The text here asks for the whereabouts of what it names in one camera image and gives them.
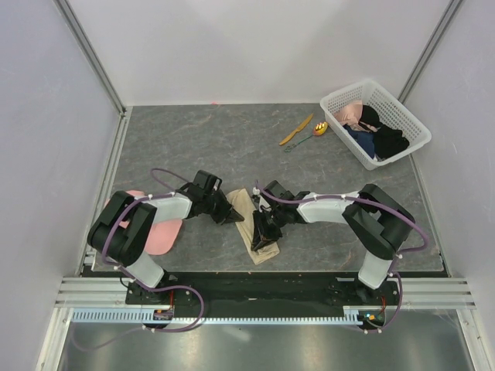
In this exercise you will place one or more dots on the white slotted cable duct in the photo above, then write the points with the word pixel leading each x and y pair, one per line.
pixel 160 317

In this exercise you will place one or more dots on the aluminium front rail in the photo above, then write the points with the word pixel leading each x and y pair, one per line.
pixel 414 293

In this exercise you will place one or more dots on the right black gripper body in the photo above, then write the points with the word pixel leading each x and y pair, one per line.
pixel 266 215

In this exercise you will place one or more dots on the beige cloth napkin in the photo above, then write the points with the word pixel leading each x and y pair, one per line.
pixel 242 203

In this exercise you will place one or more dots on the aluminium frame post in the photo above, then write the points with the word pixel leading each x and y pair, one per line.
pixel 441 28
pixel 77 30

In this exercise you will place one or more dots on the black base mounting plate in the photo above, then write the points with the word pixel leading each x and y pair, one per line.
pixel 330 288

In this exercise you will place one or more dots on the right aluminium frame post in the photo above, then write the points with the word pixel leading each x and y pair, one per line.
pixel 441 28

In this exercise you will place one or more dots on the yellow plastic knife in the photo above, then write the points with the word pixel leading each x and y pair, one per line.
pixel 301 126

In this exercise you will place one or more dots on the left aluminium frame post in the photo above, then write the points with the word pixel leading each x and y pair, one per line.
pixel 77 30

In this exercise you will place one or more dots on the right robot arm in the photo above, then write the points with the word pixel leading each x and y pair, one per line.
pixel 380 223

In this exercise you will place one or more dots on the colourful spoon green handle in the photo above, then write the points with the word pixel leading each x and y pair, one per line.
pixel 317 131

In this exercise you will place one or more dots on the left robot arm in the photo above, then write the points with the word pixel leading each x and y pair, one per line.
pixel 123 227

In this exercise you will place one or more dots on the black clothes in basket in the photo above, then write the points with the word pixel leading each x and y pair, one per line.
pixel 388 142

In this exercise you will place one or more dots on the white plastic basket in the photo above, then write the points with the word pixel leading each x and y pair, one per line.
pixel 391 112

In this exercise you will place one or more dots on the pink cloth in basket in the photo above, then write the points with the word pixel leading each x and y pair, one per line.
pixel 350 114

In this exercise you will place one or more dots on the pink baseball cap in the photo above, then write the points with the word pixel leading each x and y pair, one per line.
pixel 162 235

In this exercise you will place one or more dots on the navy cloth in basket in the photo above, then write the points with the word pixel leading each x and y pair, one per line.
pixel 364 139

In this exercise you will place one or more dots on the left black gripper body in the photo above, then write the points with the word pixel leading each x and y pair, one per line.
pixel 216 205

